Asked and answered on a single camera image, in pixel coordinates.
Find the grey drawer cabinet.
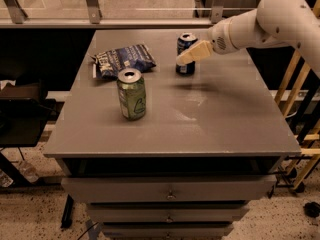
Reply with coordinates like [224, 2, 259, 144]
[45, 30, 300, 229]

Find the black floor object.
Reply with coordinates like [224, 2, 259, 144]
[304, 202, 320, 218]

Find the blue chip bag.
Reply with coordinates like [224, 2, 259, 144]
[92, 44, 156, 79]

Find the green soda can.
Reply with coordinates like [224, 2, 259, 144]
[117, 68, 146, 120]

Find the top grey drawer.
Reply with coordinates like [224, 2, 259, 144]
[62, 175, 276, 203]

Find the middle grey drawer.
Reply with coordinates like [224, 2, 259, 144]
[87, 203, 249, 223]

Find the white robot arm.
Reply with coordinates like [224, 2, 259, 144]
[176, 0, 320, 76]

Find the metal glass railing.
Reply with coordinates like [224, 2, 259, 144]
[0, 0, 260, 29]

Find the grey drawer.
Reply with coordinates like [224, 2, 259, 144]
[62, 175, 276, 203]
[87, 203, 249, 223]
[102, 223, 233, 239]

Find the clear plastic bottle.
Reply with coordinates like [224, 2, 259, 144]
[18, 160, 39, 183]

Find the black chair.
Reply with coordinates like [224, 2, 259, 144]
[0, 82, 59, 187]

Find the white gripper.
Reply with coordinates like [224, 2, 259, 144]
[176, 17, 238, 65]

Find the blue pepsi can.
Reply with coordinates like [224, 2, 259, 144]
[176, 32, 198, 76]

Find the bottom grey drawer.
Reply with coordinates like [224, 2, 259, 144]
[102, 223, 233, 239]

